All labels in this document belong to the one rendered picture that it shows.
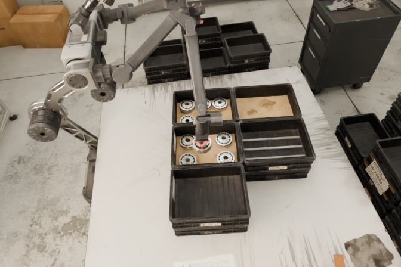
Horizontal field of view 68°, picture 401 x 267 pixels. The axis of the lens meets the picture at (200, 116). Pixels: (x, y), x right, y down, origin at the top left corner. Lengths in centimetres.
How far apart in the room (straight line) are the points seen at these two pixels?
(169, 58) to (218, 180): 164
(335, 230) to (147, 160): 117
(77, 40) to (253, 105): 116
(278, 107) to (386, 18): 138
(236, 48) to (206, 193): 178
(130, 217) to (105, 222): 14
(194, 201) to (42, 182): 176
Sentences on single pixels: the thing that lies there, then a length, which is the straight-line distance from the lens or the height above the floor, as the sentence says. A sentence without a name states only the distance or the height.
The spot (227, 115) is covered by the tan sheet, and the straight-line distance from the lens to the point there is 199.
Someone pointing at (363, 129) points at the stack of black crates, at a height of 27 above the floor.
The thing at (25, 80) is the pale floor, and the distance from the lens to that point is 420.
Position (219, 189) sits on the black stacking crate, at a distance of 170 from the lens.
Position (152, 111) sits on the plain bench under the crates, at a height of 70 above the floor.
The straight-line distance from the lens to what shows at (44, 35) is 447.
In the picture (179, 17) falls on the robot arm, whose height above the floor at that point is 163.
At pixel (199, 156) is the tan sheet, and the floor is 83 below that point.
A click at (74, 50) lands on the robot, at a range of 153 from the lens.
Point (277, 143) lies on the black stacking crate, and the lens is 189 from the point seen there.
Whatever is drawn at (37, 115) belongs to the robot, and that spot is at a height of 97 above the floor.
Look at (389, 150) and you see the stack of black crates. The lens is 254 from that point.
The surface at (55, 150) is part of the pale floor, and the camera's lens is 325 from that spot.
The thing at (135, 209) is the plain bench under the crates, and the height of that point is 70.
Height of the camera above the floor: 235
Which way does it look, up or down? 50 degrees down
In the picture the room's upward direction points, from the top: 5 degrees counter-clockwise
